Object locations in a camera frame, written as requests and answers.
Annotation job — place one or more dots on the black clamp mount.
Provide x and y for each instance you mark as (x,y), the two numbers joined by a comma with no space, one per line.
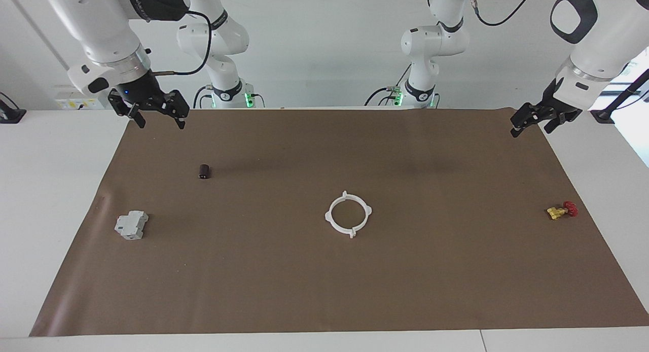
(12,116)

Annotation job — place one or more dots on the bright window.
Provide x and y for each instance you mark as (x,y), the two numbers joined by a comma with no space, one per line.
(641,58)

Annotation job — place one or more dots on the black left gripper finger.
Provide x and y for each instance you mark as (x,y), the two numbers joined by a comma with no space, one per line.
(550,127)
(515,130)

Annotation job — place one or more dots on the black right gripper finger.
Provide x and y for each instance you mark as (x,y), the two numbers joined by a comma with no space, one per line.
(180,122)
(139,117)

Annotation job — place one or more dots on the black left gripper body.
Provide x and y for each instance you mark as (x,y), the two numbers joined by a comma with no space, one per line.
(557,108)

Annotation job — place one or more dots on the brown table mat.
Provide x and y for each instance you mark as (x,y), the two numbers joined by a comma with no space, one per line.
(304,291)

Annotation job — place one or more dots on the dark brown short cylinder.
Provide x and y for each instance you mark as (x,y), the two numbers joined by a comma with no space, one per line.
(204,172)

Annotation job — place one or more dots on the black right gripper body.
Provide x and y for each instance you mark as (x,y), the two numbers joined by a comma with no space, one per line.
(147,96)

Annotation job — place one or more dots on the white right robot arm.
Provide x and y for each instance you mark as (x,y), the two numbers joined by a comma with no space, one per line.
(91,27)

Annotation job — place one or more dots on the white wall socket box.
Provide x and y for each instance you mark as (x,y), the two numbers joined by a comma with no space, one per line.
(68,103)

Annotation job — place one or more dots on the black camera stand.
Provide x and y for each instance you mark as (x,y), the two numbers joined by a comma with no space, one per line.
(603,116)

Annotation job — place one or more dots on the grey circuit breaker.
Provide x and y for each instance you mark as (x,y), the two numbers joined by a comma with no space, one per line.
(131,225)

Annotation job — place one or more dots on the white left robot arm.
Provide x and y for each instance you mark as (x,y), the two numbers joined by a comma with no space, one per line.
(598,47)

